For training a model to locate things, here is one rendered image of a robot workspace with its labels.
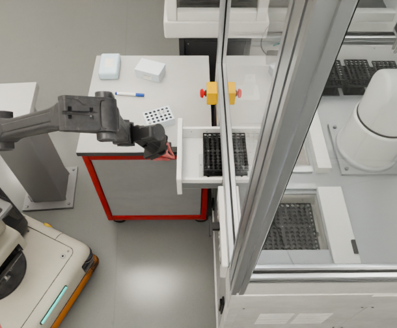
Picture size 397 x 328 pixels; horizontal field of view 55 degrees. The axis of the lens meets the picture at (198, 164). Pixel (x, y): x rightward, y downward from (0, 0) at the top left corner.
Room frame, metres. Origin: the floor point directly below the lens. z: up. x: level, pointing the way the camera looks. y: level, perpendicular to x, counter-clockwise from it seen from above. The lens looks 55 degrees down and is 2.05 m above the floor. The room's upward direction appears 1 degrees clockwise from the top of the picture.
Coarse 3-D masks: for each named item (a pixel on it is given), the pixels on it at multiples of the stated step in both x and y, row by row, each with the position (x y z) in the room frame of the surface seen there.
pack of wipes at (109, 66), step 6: (102, 54) 1.52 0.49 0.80; (108, 54) 1.52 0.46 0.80; (114, 54) 1.52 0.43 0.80; (102, 60) 1.47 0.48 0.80; (108, 60) 1.47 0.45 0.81; (114, 60) 1.47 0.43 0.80; (120, 60) 1.51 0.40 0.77; (102, 66) 1.42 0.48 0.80; (108, 66) 1.42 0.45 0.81; (114, 66) 1.43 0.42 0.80; (102, 72) 1.38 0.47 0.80; (108, 72) 1.39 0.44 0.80; (114, 72) 1.39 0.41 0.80; (102, 78) 1.38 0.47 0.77; (108, 78) 1.38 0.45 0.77; (114, 78) 1.38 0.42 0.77
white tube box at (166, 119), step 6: (162, 108) 1.16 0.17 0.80; (168, 108) 1.17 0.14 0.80; (144, 114) 1.13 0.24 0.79; (150, 114) 1.13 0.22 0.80; (156, 114) 1.13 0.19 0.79; (162, 114) 1.13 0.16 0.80; (168, 114) 1.13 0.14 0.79; (144, 120) 1.10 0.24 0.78; (156, 120) 1.09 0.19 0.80; (162, 120) 1.09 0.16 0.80; (168, 120) 1.09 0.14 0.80; (174, 120) 1.11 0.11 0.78
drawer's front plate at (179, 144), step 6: (180, 120) 0.98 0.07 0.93; (180, 126) 0.95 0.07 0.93; (180, 132) 0.92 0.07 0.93; (180, 138) 0.89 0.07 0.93; (180, 144) 0.86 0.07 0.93; (180, 150) 0.83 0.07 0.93; (180, 156) 0.81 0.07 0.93; (180, 162) 0.78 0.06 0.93; (180, 168) 0.76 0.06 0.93; (180, 174) 0.73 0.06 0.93; (180, 180) 0.71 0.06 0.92; (180, 186) 0.71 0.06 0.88; (180, 192) 0.71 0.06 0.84
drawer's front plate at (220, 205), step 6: (222, 186) 0.68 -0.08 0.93; (222, 192) 0.66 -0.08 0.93; (222, 198) 0.63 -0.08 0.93; (222, 204) 0.61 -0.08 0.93; (222, 210) 0.59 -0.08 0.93; (222, 216) 0.57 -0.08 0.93; (222, 222) 0.55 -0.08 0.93; (222, 228) 0.52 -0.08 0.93; (222, 234) 0.50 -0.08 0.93; (222, 240) 0.48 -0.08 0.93; (222, 246) 0.46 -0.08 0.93; (222, 252) 0.44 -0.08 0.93; (222, 258) 0.42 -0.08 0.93; (222, 264) 0.40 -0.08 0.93; (222, 270) 0.40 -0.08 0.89; (222, 276) 0.40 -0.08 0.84
